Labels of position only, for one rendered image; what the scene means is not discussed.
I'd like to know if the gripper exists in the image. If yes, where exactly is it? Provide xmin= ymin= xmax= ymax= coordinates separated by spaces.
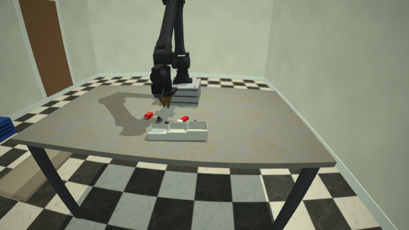
xmin=159 ymin=78 xmax=178 ymax=108

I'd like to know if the red nine-volt battery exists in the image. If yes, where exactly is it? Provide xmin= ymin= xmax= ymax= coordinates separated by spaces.
xmin=144 ymin=112 xmax=153 ymax=119

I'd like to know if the red and white eraser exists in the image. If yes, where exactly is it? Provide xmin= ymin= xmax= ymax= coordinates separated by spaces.
xmin=177 ymin=116 xmax=189 ymax=122

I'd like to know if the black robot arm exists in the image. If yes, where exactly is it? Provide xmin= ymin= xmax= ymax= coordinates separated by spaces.
xmin=150 ymin=0 xmax=192 ymax=98

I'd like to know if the grey three-compartment bin rack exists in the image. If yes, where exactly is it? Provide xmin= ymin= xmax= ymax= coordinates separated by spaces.
xmin=148 ymin=121 xmax=208 ymax=141

